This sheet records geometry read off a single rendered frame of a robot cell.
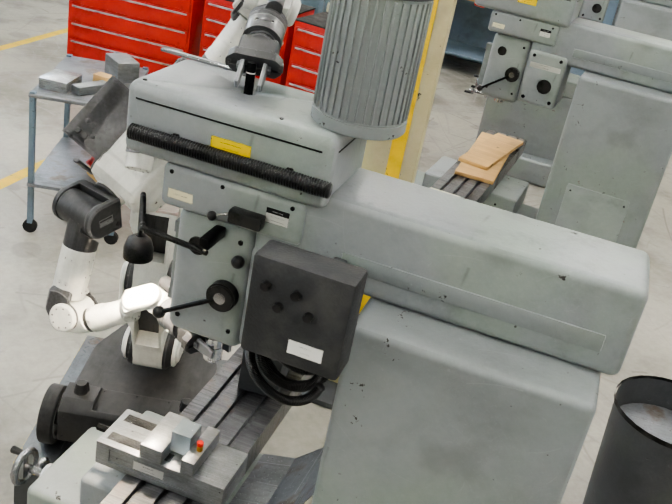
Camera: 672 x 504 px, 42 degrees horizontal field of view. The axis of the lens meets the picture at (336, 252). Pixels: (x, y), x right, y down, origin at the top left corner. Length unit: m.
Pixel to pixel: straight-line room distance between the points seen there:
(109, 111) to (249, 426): 0.93
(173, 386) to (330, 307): 1.65
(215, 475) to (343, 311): 0.78
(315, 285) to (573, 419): 0.56
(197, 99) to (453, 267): 0.62
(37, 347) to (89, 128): 2.10
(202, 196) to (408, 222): 0.45
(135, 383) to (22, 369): 1.12
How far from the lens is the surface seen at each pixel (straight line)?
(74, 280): 2.43
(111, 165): 2.37
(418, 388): 1.79
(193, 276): 2.02
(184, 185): 1.92
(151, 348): 3.07
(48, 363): 4.25
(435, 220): 1.80
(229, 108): 1.82
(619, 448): 3.64
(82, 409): 3.03
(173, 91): 1.87
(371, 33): 1.70
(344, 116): 1.76
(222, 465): 2.27
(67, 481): 2.60
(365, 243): 1.81
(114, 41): 7.53
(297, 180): 1.75
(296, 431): 3.98
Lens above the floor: 2.47
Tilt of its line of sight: 27 degrees down
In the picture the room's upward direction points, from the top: 11 degrees clockwise
